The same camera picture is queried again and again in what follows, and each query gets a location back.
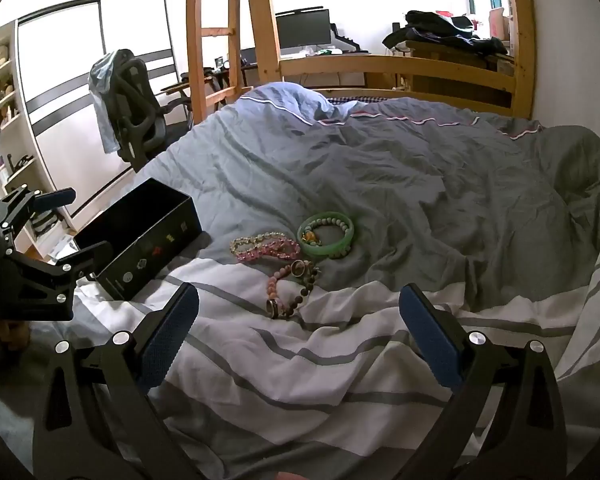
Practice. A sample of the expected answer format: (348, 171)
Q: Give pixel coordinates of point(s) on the white grey striped sheet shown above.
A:
(290, 385)

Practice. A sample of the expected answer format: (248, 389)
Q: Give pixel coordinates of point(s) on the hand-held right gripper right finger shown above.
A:
(430, 340)

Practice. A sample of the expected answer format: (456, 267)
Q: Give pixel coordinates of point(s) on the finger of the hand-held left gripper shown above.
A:
(82, 256)
(55, 198)

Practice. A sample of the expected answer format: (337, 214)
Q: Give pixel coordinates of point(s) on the grey duvet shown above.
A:
(405, 175)

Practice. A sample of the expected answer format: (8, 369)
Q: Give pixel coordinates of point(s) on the wooden ladder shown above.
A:
(215, 30)

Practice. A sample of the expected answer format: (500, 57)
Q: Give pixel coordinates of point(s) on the white sliding door wardrobe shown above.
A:
(70, 85)

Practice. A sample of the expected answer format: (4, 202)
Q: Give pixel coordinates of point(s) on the white shelf unit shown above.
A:
(10, 160)

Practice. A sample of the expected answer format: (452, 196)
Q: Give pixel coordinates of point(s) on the black cardboard box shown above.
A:
(152, 255)

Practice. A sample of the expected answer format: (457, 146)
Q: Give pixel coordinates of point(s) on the green jade bangle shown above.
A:
(325, 250)

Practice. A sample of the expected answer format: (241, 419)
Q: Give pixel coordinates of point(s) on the wooden desk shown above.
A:
(450, 60)

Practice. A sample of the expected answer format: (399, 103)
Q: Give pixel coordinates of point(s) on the wooden bed frame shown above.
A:
(330, 67)

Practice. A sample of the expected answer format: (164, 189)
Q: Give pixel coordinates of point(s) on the black computer monitor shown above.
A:
(302, 30)

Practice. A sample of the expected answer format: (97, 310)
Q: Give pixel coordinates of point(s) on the black office chair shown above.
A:
(140, 110)

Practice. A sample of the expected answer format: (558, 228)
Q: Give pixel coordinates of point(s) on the pile of dark clothes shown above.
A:
(445, 32)

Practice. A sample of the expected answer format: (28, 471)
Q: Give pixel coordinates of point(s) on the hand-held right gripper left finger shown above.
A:
(172, 337)

